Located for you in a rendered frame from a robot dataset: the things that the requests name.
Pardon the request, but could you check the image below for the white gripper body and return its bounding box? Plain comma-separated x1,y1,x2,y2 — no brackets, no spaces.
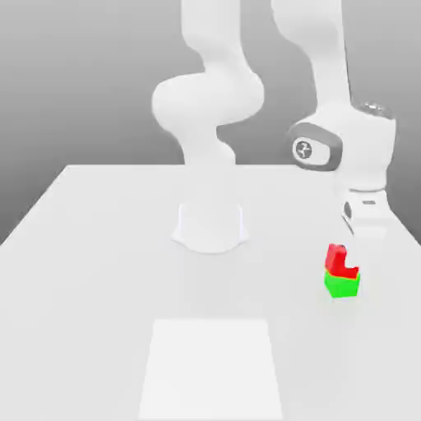
340,213,390,250

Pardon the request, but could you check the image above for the small red cube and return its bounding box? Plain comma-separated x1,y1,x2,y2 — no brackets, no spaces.
324,243,360,281

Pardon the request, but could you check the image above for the small green cube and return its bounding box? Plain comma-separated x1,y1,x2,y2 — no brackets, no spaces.
323,270,362,299

